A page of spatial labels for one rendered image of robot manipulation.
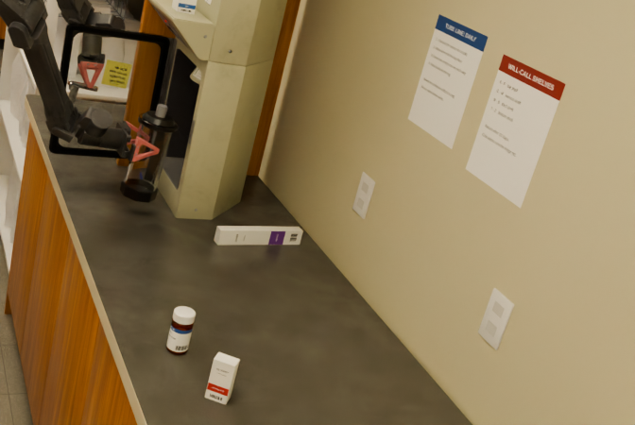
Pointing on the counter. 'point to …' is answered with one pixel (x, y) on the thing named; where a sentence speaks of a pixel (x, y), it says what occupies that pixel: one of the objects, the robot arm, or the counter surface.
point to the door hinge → (168, 70)
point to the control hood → (186, 25)
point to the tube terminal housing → (230, 75)
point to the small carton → (184, 0)
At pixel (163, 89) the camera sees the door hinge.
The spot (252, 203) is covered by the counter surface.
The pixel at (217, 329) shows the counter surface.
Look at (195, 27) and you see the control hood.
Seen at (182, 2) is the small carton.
